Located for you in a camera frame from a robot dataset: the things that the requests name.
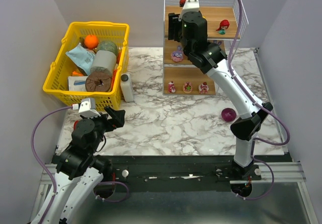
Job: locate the pink bear green flower toy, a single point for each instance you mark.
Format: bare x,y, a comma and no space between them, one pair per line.
187,87

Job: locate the purple owl pink cup toy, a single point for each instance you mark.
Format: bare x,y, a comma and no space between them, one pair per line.
177,55

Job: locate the yellow plastic basket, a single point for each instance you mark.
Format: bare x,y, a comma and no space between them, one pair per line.
56,81

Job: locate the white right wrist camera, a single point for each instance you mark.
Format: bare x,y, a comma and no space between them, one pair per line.
189,6

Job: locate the purple onion toy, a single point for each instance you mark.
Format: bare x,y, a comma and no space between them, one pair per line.
228,114

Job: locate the white box in basket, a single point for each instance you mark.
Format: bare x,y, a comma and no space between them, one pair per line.
77,84

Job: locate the green round melon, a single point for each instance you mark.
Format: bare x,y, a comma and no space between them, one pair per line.
108,45

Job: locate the red bell pepper toy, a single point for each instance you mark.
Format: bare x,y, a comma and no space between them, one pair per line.
74,125

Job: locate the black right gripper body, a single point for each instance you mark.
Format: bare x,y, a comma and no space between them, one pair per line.
172,26

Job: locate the white wire wooden shelf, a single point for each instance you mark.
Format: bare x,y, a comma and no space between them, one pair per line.
215,11

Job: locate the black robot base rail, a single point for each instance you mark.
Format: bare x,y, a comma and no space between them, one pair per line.
180,173

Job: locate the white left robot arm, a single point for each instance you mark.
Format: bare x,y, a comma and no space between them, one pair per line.
79,169

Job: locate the light blue snack bag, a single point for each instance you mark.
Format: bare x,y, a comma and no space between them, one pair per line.
83,58

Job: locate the pink strawberry cake toy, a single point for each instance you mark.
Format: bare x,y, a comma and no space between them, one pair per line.
203,88

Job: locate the red hair mermaid toy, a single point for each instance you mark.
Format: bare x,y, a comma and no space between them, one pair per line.
223,26

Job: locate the orange fruit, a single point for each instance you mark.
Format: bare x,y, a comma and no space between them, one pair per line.
91,41

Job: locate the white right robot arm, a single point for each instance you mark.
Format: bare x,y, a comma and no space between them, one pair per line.
213,62

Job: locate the grey brown cylinder roll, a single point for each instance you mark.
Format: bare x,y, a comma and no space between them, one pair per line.
101,72

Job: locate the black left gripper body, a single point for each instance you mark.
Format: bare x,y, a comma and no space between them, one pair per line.
108,122

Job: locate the white bottle black cap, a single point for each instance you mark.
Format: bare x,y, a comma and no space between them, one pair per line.
126,87

